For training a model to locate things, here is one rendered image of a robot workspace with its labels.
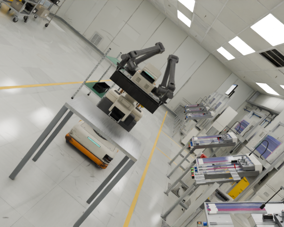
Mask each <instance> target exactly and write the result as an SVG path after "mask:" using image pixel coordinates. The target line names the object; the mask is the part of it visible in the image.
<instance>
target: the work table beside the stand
mask: <svg viewBox="0 0 284 227"><path fill-rule="evenodd" d="M68 109H69V110H70V111H69V112H68V113H67V115H66V116H65V117H64V119H63V120H62V121H61V123H60V124H59V125H58V127H57V128H56V129H55V130H54V131H53V133H52V134H51V135H50V137H49V138H48V139H47V141H46V142H45V143H44V145H43V146H42V147H41V148H40V149H39V151H38V152H37V153H36V155H35V156H34V157H33V158H32V160H33V161H34V162H36V161H37V160H38V159H39V157H40V156H41V155H42V153H43V152H44V151H45V150H46V148H47V147H48V146H49V144H50V143H51V142H52V141H53V139H54V138H55V137H56V136H57V134H58V133H59V132H60V130H61V129H62V128H63V127H64V125H65V124H66V123H67V122H68V120H69V119H70V118H71V117H72V115H73V114H76V115H77V116H78V117H79V118H81V119H82V120H83V121H84V122H85V123H87V124H88V125H89V126H90V127H92V128H93V129H94V130H95V131H97V132H98V133H99V134H100V135H102V136H103V137H104V138H105V139H106V140H108V141H109V142H110V143H111V144H113V145H114V146H115V147H116V148H118V149H119V150H120V151H121V152H123V153H124V154H125V157H124V158H123V159H122V160H121V161H120V162H119V164H118V165H117V166H116V167H115V168H114V170H113V171H112V172H111V173H110V174H109V175H108V177H107V178H106V179H105V180H104V181H103V182H102V183H101V184H100V186H99V187H98V188H97V189H96V190H95V191H94V193H93V194H92V195H91V196H90V197H89V198H88V200H87V201H86V202H87V203H88V204H90V203H91V202H92V201H93V200H94V199H95V197H96V196H97V195H98V194H99V193H100V192H101V190H102V189H103V188H104V187H105V186H106V185H107V183H108V182H109V181H110V180H111V179H112V178H113V176H114V175H115V174H116V173H117V172H118V171H119V170H120V169H121V168H122V166H123V165H124V164H125V163H126V162H127V161H128V159H129V158H130V160H129V161H128V162H127V164H126V165H125V166H124V167H123V168H122V169H121V171H120V172H119V173H118V174H117V175H116V176H115V178H114V179H113V180H112V181H111V182H110V183H109V185H108V186H107V187H106V188H105V189H104V190H103V191H102V192H101V193H100V195H99V196H98V197H97V198H96V199H95V200H94V202H93V203H92V204H91V205H90V206H89V207H88V209H87V210H86V211H85V212H84V213H83V214H82V216H81V217H80V218H79V219H78V220H77V221H76V223H75V224H74V225H73V227H79V226H80V225H81V224H82V223H83V222H84V220H85V219H86V218H87V217H88V216H89V215H90V213H91V212H92V211H93V210H94V209H95V208H96V207H97V205H98V204H99V203H100V202H101V201H102V200H103V199H104V198H105V197H106V195H107V194H108V193H109V192H110V191H111V190H112V188H113V187H114V186H115V185H116V184H117V183H118V182H119V180H120V179H121V178H122V177H123V176H124V175H125V174H126V172H127V171H128V170H129V169H130V168H131V167H132V166H133V165H134V164H135V162H136V161H137V159H138V156H139V152H140V148H141V145H142V143H141V142H140V141H139V140H138V139H136V138H135V137H134V136H133V135H131V134H130V133H129V132H128V131H126V130H125V129H124V128H123V127H121V126H120V125H119V124H118V123H117V122H115V121H114V120H113V119H112V118H110V117H109V116H108V115H107V114H105V113H104V112H103V111H102V110H101V109H99V108H98V107H97V106H95V105H94V104H93V103H92V102H91V101H90V100H88V99H87V98H86V97H85V96H83V95H82V96H79V97H77V98H75V99H72V100H70V101H67V102H66V103H65V104H64V105H63V107H62V108H61V109H60V111H59V112H58V113H57V114H56V116H55V117H54V118H53V120H52V121H51V122H50V124H49V125H48V126H47V128H46V129H45V130H44V131H43V133H42V134H41V135H40V136H39V138H38V139H37V141H36V142H35V143H34V144H33V146H32V147H31V148H30V150H29V151H28V152H27V153H26V155H25V156H24V157H23V159H22V160H21V161H20V163H19V164H18V165H17V167H16V168H15V169H14V171H13V172H12V173H11V174H10V176H9V178H10V179H12V180H13V179H14V178H15V177H16V176H17V175H18V173H19V172H20V171H21V170H22V168H23V167H24V166H25V164H26V163H27V162H28V160H29V159H30V158H31V157H32V155H33V154H34V153H35V152H36V150H37V149H38V147H39V146H40V145H41V144H42V142H43V141H44V140H45V139H46V137H47V136H48V135H49V133H50V132H51V131H52V129H53V128H54V127H55V126H56V124H57V123H58V122H59V120H60V119H61V118H62V117H63V115H64V114H65V113H66V111H67V110H68Z"/></svg>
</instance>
